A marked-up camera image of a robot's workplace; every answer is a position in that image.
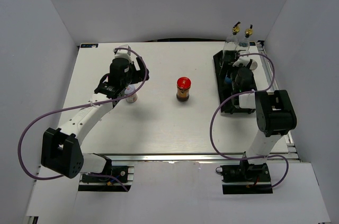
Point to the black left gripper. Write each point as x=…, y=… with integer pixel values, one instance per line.
x=139, y=75

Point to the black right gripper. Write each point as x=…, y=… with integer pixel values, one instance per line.
x=249, y=66

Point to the blue label shaker bottle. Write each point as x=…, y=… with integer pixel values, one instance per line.
x=228, y=80

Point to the small jar white lid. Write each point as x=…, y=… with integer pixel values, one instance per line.
x=130, y=94

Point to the silver lid white shaker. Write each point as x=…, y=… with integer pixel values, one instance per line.
x=252, y=65

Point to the clear liquid glass cruet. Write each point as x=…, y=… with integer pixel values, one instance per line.
x=243, y=44

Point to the dark liquid glass cruet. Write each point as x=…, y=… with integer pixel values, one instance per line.
x=232, y=40

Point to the red lid sauce jar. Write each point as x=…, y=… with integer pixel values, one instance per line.
x=183, y=89

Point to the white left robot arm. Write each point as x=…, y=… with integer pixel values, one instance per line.
x=61, y=147

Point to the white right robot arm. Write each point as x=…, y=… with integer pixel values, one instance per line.
x=275, y=117

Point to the black condiment organizer tray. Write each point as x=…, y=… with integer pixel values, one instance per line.
x=223, y=67

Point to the blue logo sticker left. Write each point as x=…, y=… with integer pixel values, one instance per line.
x=89, y=45

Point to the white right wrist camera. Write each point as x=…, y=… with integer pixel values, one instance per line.
x=244, y=62

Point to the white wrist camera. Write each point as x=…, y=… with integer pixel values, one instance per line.
x=123, y=52
x=244, y=62

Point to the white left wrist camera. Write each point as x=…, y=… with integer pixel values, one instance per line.
x=123, y=52

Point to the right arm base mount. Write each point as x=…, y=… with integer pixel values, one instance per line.
x=245, y=178

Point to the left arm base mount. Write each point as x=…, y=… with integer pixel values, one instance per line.
x=116, y=179

